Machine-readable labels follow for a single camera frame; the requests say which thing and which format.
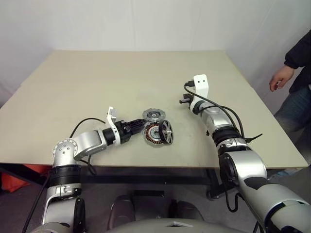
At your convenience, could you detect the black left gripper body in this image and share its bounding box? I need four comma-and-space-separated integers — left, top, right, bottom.
115, 120, 133, 144

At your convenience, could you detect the motor housing with copper stator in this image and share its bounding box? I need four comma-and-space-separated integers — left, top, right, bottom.
141, 120, 171, 148

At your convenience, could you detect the grey round motor lid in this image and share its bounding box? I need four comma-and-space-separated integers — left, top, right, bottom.
142, 108, 166, 122

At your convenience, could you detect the black spoked rotor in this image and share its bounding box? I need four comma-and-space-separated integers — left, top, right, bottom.
159, 119, 175, 146

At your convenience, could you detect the person's bare hand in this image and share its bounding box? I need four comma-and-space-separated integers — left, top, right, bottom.
269, 65, 296, 92

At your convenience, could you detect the dark rounded shape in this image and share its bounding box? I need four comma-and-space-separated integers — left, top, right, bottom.
169, 200, 205, 222
106, 195, 136, 229

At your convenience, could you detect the grey robot torso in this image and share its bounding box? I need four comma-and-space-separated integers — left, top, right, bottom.
29, 216, 243, 233

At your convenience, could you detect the person's blue jeans leg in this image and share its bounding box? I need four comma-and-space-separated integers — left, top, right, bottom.
274, 84, 311, 167

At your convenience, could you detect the person's black jacket torso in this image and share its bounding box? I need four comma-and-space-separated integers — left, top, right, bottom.
289, 67, 311, 93

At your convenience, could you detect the orange red object under table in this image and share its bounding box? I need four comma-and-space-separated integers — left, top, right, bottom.
0, 164, 49, 194

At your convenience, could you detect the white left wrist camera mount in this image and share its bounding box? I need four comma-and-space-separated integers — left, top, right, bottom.
105, 106, 121, 147

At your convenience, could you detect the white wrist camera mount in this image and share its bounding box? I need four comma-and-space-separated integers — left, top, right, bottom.
190, 74, 209, 114
105, 106, 121, 147

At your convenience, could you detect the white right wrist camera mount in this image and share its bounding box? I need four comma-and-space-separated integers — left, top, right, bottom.
190, 74, 209, 114

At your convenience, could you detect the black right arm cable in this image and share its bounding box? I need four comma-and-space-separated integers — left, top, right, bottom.
184, 81, 246, 214

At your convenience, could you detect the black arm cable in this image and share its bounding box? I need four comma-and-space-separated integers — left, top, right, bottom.
23, 118, 109, 233
184, 81, 246, 214

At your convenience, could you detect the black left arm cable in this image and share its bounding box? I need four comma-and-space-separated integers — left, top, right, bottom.
23, 118, 109, 233

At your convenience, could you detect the black table frame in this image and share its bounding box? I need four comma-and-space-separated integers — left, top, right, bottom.
0, 163, 230, 201

